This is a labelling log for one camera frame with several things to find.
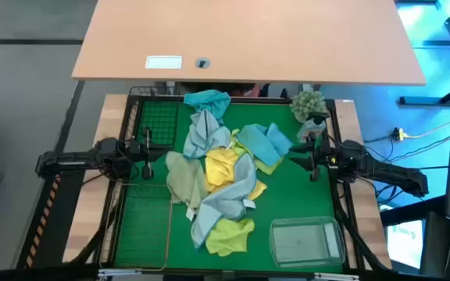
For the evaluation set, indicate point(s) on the pale blue microfiber towel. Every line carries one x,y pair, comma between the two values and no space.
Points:
205,134
229,195

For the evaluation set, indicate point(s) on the potted succulent plant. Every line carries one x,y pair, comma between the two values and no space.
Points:
307,102

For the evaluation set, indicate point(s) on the clear spray bottle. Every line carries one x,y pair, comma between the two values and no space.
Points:
309,129

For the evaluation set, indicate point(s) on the black desk leg bar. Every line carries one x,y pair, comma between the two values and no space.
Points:
424,100

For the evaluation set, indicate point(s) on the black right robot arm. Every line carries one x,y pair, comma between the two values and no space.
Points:
385,168

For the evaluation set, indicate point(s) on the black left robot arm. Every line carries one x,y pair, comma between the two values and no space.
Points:
72,158

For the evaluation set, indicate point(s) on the light wooden desk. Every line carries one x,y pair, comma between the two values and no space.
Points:
248,35

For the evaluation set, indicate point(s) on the clear plastic bin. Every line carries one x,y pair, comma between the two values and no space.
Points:
307,242

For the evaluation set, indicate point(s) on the white lit screen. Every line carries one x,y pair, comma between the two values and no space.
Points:
404,244

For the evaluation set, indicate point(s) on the lime green microfiber towel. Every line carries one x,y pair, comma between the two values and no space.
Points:
229,236
268,168

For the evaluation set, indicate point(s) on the white desk label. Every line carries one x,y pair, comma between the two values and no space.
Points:
163,62

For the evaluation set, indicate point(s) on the yellow power plug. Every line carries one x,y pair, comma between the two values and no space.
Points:
400,134

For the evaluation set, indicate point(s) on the sage green microfiber towel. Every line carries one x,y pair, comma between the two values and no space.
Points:
184,175

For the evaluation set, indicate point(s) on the black table frame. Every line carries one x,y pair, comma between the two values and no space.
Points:
335,117

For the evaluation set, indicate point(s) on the yellow microfiber towel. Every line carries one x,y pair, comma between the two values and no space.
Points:
219,168

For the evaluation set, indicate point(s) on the sky blue microfiber towel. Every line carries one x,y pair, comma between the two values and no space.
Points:
262,142

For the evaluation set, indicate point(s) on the red orange object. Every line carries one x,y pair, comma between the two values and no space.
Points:
250,90

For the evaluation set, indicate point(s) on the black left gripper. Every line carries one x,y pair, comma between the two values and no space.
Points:
147,150

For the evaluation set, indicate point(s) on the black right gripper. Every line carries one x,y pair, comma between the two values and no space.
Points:
320,156

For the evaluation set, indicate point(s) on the green table mat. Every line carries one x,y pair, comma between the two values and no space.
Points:
295,195

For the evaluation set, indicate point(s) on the teal microfiber towel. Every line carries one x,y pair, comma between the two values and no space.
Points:
209,101

